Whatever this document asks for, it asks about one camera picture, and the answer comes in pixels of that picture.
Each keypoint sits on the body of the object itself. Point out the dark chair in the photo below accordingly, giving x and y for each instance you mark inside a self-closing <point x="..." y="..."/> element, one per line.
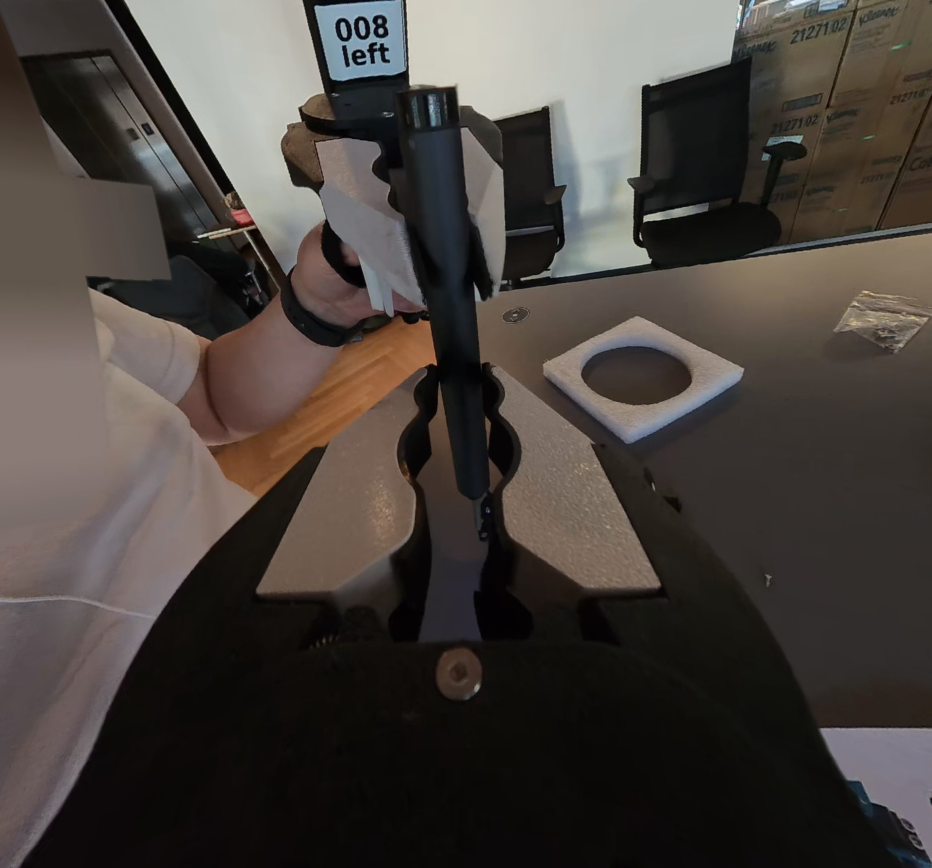
<point x="196" y="293"/>

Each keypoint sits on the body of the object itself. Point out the dark double door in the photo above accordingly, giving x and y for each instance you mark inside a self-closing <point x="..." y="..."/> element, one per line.
<point x="109" y="104"/>

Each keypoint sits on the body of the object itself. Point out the stack of cardboard boxes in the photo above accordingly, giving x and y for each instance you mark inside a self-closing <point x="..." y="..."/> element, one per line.
<point x="837" y="118"/>

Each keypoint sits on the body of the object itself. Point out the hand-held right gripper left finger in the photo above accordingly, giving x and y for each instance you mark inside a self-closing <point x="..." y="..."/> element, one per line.
<point x="342" y="519"/>

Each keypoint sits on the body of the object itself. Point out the dark grey desk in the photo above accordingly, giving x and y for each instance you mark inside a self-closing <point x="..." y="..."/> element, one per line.
<point x="801" y="482"/>

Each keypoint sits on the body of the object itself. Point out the black electric screwdriver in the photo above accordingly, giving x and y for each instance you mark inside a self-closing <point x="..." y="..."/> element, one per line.
<point x="448" y="264"/>

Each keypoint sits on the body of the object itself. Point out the group of small screw bags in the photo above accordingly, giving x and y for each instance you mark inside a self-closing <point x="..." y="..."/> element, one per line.
<point x="877" y="318"/>

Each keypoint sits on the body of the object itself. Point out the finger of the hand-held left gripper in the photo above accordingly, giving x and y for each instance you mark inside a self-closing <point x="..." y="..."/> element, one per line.
<point x="357" y="227"/>
<point x="488" y="198"/>

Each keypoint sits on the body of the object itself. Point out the person's white shirt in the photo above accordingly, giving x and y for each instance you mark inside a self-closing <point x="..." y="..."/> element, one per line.
<point x="73" y="591"/>

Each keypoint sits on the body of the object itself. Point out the round black desk grommet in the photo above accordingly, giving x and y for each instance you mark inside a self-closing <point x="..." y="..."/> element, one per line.
<point x="515" y="315"/>

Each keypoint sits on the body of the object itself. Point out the white instruction booklet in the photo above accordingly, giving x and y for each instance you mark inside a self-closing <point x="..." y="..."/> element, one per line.
<point x="874" y="751"/>

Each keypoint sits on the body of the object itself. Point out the person's left hand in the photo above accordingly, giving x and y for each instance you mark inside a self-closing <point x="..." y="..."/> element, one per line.
<point x="320" y="289"/>

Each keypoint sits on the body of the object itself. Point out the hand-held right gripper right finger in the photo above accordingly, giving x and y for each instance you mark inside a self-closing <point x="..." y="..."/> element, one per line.
<point x="575" y="519"/>

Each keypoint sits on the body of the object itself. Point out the person's left forearm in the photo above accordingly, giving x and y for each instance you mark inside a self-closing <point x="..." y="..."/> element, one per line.
<point x="247" y="373"/>

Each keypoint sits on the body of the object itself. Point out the white foam square frame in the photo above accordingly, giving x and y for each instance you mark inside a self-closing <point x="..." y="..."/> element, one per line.
<point x="637" y="422"/>

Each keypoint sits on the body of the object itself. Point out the black wristband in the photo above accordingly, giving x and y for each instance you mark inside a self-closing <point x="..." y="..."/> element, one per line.
<point x="313" y="326"/>

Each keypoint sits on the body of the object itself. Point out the black mesh office chair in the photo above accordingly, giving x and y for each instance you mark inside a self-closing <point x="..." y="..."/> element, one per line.
<point x="713" y="227"/>
<point x="535" y="155"/>

